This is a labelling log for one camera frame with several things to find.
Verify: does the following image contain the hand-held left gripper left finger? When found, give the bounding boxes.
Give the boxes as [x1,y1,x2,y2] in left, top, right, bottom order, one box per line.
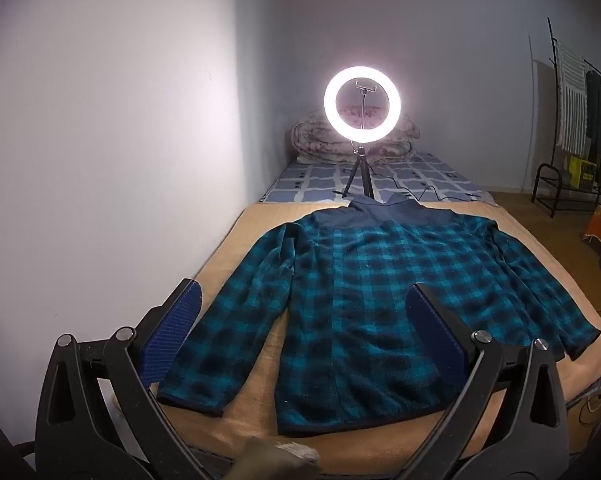
[33,277,216,480]

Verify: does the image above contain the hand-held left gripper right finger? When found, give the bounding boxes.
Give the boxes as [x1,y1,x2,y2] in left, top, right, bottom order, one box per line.
[387,282,572,480]

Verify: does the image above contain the teal plaid fleece jacket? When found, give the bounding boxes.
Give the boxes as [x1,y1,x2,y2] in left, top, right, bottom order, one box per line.
[156,195,601,436]

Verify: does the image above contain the black clothes rack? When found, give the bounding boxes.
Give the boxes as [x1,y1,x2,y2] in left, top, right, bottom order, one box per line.
[547,17,601,211]

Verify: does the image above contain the tan blanket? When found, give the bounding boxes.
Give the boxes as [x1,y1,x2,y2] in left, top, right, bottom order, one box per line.
[153,200,601,466]

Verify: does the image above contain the beige furry cloth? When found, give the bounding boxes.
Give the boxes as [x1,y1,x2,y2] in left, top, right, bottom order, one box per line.
[220,435,321,480]

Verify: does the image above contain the black tripod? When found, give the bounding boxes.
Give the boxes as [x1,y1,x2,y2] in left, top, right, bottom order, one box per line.
[341,146,376,198]

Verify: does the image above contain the blue patterned bedsheet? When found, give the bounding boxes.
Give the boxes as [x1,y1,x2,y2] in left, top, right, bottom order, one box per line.
[258,149,496,206]

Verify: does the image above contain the black shoe rack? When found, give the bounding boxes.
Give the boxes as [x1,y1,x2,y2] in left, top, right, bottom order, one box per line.
[531,162,601,218]

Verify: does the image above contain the yellow box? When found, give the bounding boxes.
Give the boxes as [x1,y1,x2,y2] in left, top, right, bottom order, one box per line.
[566,156,597,192]

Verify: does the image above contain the folded floral quilt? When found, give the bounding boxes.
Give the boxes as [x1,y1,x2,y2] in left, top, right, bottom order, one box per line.
[291,105,422,165]

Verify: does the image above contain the black phone holder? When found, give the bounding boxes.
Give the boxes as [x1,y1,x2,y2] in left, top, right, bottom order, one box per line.
[353,80,378,148]

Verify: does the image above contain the white striped towel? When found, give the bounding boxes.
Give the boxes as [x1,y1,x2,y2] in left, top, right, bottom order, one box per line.
[555,40,590,155]

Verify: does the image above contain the black cable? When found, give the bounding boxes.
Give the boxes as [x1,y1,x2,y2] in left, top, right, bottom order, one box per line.
[375,172,481,203]

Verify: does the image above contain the ring light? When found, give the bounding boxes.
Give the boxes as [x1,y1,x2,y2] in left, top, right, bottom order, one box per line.
[323,66,402,143]

